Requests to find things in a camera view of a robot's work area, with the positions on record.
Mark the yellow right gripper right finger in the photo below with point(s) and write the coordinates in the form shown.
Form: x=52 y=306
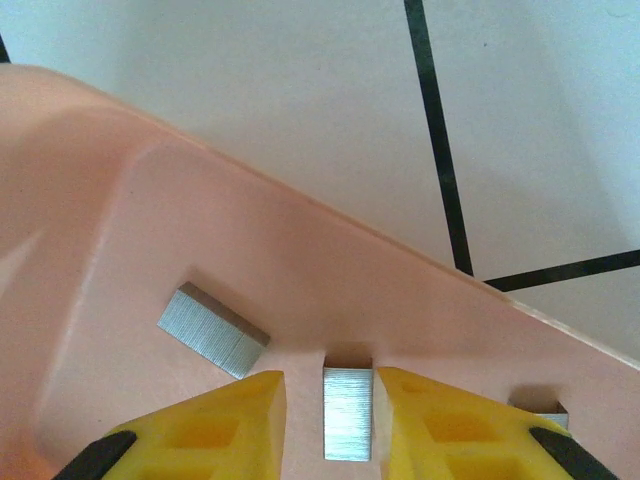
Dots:
x=430 y=415

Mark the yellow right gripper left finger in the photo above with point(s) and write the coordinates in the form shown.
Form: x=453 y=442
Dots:
x=240 y=430

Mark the silver staple strip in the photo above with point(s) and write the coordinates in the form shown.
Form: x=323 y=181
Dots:
x=547 y=417
x=347 y=415
x=210 y=330

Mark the pink plastic tray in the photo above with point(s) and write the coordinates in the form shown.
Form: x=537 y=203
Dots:
x=200 y=215

